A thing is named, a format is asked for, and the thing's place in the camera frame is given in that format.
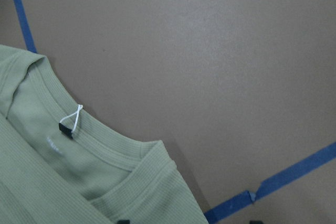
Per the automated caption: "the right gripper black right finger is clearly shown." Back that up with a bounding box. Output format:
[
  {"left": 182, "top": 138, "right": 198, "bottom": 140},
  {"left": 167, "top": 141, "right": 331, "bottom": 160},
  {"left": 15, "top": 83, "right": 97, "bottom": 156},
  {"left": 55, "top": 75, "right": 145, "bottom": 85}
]
[{"left": 249, "top": 220, "right": 260, "bottom": 224}]

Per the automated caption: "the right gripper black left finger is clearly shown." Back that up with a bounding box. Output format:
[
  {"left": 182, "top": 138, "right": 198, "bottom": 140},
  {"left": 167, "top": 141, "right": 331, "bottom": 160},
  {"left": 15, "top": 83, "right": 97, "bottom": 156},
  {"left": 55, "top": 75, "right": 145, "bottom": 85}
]
[{"left": 117, "top": 220, "right": 130, "bottom": 224}]

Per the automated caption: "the olive green long-sleeve shirt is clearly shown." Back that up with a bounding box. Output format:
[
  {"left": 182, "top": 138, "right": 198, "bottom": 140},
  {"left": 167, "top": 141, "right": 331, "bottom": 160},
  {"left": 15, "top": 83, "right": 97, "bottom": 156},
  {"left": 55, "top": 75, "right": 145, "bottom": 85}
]
[{"left": 1, "top": 45, "right": 207, "bottom": 223}]

